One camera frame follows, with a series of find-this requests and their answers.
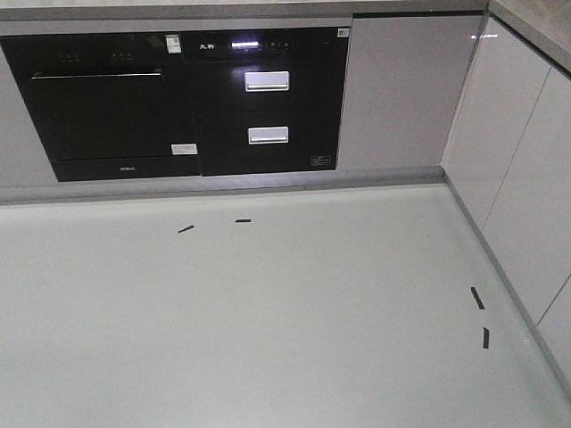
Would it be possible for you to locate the black disinfection cabinet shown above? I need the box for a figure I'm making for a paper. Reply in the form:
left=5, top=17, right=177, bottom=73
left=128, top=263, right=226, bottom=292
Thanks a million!
left=181, top=27, right=350, bottom=176

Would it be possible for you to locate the white label on dishwasher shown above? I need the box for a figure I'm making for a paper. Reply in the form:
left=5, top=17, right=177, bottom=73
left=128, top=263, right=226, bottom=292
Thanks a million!
left=170, top=144, right=198, bottom=155

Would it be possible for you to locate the grey cabinet door panel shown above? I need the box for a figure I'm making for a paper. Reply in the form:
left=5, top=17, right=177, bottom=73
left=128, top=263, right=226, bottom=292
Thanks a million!
left=337, top=14, right=482, bottom=170

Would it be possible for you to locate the green energy label sticker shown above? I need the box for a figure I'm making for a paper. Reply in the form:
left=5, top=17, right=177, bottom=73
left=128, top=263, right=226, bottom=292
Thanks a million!
left=165, top=34, right=182, bottom=54

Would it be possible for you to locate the black built-in dishwasher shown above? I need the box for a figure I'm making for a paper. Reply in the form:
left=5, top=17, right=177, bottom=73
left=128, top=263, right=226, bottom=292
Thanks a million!
left=1, top=32, right=201, bottom=182

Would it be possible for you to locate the black tape strip right upper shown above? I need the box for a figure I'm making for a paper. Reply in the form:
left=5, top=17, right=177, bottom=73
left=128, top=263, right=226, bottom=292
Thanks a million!
left=470, top=287, right=485, bottom=310

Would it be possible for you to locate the white right side cabinet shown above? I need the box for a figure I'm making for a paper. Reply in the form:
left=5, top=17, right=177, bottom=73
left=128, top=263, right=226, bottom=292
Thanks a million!
left=443, top=17, right=570, bottom=374

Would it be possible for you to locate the black tape strip right lower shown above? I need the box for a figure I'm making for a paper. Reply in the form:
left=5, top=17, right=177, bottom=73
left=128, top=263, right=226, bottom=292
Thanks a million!
left=483, top=327, right=490, bottom=349

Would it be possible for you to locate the lower silver drawer handle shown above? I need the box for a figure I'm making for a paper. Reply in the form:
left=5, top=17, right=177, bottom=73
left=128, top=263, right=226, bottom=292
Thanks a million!
left=248, top=127, right=289, bottom=145

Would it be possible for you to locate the silver drawer handle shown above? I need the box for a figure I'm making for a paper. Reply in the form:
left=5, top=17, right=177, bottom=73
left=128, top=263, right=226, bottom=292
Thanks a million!
left=248, top=127, right=289, bottom=145
left=244, top=71, right=290, bottom=93

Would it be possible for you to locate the upper silver drawer handle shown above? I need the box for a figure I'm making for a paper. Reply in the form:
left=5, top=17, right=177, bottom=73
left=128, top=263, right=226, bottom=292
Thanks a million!
left=244, top=71, right=290, bottom=93

